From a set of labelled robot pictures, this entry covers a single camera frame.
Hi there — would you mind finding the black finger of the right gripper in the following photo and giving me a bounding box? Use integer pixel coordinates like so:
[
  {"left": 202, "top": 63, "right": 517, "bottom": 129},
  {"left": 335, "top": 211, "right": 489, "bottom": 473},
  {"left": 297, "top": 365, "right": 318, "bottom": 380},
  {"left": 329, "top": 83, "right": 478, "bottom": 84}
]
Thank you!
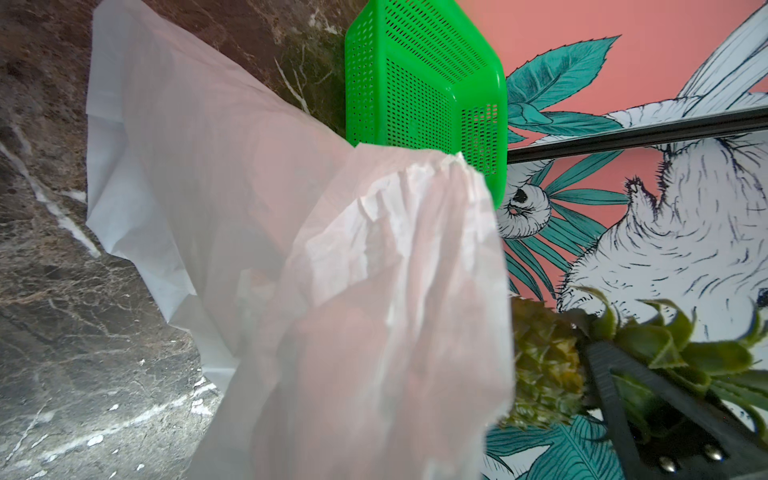
[{"left": 582, "top": 342, "right": 767, "bottom": 479}]

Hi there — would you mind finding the green pineapple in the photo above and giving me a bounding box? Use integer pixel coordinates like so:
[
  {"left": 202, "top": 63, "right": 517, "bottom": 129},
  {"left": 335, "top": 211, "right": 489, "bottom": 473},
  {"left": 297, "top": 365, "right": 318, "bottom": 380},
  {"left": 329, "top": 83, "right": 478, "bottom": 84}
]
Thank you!
[{"left": 500, "top": 287, "right": 767, "bottom": 439}]

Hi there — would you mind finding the white plastic bag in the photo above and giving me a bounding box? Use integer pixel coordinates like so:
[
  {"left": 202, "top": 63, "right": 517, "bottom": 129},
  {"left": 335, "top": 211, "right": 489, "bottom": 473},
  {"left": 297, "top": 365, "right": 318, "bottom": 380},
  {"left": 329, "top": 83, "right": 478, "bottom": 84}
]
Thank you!
[{"left": 87, "top": 1, "right": 515, "bottom": 479}]

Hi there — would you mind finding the green plastic basket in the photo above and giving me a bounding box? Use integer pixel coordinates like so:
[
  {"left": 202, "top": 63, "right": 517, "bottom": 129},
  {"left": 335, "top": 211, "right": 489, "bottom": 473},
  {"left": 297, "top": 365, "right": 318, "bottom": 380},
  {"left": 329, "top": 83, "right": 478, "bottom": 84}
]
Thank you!
[{"left": 344, "top": 0, "right": 508, "bottom": 207}]

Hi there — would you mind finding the right black frame post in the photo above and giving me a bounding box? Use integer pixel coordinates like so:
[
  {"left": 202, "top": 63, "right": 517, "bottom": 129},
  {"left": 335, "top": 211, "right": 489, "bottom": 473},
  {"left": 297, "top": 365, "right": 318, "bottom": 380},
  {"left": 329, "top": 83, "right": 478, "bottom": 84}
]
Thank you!
[{"left": 507, "top": 106, "right": 767, "bottom": 165}]

